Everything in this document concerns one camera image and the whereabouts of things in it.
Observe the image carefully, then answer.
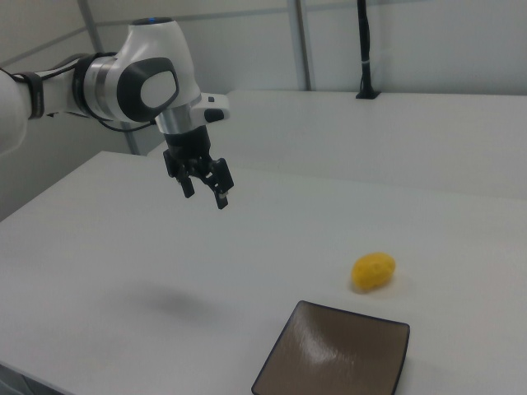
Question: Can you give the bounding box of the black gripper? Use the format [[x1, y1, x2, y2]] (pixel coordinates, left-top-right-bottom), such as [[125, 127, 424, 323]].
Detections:
[[162, 125, 236, 211]]

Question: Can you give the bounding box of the yellow potato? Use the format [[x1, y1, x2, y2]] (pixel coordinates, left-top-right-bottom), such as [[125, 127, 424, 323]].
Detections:
[[351, 251, 398, 293]]

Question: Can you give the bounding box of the brown square ceramic plate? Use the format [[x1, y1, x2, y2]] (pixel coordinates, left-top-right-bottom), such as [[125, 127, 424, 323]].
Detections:
[[250, 300, 411, 395]]

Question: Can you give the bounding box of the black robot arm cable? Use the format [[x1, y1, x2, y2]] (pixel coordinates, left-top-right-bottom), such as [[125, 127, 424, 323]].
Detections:
[[10, 51, 161, 134]]

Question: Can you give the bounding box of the black clamped mount pole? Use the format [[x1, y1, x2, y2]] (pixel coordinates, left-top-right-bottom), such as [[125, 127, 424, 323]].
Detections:
[[355, 0, 382, 100]]

